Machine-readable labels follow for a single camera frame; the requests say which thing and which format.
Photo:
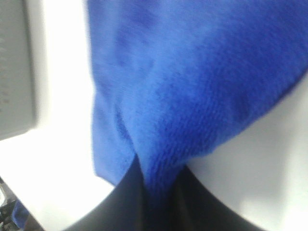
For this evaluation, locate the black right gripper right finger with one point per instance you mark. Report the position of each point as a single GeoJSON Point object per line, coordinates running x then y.
{"type": "Point", "coordinates": [194, 208]}

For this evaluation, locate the blue towel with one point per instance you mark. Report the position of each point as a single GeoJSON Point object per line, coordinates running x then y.
{"type": "Point", "coordinates": [175, 79]}

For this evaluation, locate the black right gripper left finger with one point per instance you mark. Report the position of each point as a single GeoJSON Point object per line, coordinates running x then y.
{"type": "Point", "coordinates": [124, 209]}

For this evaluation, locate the grey perforated plastic basket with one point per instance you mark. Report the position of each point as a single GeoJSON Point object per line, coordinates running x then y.
{"type": "Point", "coordinates": [18, 105]}

